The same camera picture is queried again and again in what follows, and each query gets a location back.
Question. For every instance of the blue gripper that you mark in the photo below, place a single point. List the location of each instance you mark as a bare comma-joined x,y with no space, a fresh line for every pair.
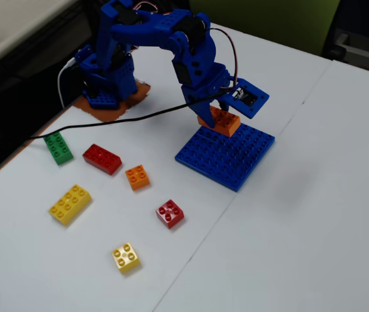
198,94

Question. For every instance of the orange 2x4 block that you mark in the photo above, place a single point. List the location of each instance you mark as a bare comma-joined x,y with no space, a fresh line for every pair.
226,125

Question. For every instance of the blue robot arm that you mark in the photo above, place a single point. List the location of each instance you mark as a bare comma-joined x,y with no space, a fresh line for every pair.
109,39

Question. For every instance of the orange 2x2 block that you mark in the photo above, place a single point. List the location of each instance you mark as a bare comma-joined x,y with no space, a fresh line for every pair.
137,177

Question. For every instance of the red 2x2 block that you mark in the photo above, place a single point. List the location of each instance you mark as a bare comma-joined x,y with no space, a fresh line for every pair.
169,213

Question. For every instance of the red 2x4 block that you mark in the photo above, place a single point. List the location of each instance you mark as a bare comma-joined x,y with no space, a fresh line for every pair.
101,158

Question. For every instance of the green 2x4 block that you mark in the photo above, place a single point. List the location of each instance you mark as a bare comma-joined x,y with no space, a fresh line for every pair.
58,149

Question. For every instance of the yellow 2x2 block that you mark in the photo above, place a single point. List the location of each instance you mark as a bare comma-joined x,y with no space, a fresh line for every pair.
125,257

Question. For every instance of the yellow 2x4 block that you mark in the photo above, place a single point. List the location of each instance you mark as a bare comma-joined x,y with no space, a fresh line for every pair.
69,204

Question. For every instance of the blue 8x8 baseplate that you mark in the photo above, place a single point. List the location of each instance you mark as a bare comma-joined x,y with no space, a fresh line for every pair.
230,159

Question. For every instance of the green panel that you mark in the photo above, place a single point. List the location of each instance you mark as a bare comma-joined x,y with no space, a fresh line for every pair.
269,22

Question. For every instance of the white side table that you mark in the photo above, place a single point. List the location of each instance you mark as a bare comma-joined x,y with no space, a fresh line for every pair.
9,26

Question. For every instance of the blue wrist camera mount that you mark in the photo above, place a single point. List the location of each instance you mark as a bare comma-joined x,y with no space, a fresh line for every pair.
249,97

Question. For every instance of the grey metal chair frame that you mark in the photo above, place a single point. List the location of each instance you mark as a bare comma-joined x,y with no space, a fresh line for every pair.
366,52

